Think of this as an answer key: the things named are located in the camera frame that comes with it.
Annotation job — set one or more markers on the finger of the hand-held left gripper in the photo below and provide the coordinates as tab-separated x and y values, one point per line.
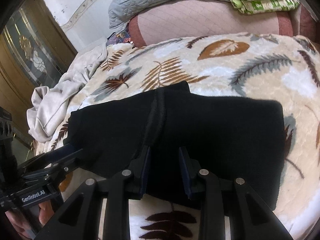
57	170
57	156

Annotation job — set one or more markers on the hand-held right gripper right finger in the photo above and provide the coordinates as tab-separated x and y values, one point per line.
185	175

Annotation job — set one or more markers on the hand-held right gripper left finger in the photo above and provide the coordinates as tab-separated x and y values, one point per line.
145	172

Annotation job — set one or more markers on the black pants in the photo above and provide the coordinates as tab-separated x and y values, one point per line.
225	130

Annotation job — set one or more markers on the person's left hand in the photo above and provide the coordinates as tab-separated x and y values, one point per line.
46	212

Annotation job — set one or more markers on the beige crumpled cloth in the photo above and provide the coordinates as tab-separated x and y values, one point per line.
57	100

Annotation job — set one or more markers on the wooden door with glass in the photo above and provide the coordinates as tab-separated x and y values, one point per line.
25	55

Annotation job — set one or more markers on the leaf print plush blanket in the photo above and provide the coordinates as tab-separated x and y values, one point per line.
250	62

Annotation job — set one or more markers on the colourful printed item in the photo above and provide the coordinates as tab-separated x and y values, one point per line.
122	37

